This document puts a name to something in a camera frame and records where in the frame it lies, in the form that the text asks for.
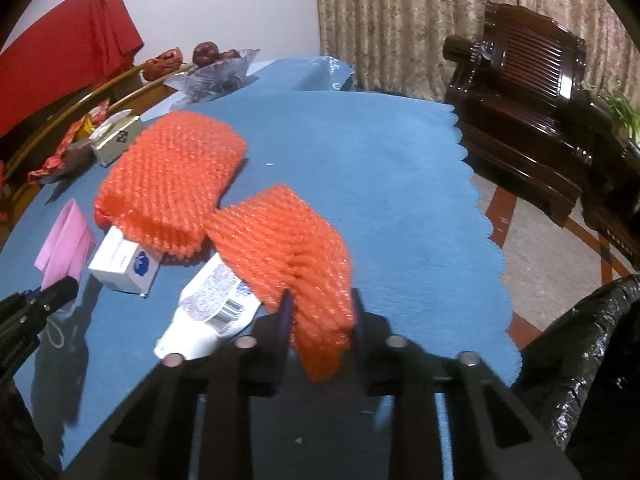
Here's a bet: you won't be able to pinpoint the green potted plant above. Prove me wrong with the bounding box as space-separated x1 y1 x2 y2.
600 89 639 145

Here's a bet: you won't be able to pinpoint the red cloth cover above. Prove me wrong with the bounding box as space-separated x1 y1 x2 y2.
1 0 143 134

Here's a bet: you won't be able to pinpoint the dark red apples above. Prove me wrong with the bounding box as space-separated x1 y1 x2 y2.
192 41 241 67

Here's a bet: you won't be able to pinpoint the red snack wrapper dish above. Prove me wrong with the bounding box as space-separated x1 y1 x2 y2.
27 98 111 184

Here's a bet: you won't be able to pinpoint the small white blue box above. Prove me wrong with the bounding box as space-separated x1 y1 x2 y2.
89 226 163 297

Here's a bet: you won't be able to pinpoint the tissue box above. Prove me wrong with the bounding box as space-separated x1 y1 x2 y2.
89 110 142 167

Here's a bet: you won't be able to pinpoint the glass fruit bowl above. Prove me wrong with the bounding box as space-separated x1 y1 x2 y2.
165 49 260 103

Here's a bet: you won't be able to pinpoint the white barcode label packet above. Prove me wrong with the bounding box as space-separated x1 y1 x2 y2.
154 254 262 360

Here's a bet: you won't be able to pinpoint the dark wooden side table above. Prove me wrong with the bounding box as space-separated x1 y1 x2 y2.
582 133 639 270

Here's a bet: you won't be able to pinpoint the orange foam net sleeve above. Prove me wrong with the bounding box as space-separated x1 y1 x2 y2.
207 184 354 382

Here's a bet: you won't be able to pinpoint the blue tablecloth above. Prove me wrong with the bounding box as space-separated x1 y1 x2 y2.
16 66 521 479

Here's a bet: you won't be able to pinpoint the dark wooden armchair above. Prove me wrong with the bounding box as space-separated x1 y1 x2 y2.
442 1 614 226

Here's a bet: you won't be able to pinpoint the red ornament on cabinet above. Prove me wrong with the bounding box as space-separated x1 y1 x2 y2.
142 48 183 81

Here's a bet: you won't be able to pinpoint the rubber band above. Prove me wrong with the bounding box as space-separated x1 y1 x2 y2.
46 320 65 350

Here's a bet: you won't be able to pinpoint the patterned beige curtain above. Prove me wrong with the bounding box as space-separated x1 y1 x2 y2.
318 0 639 104

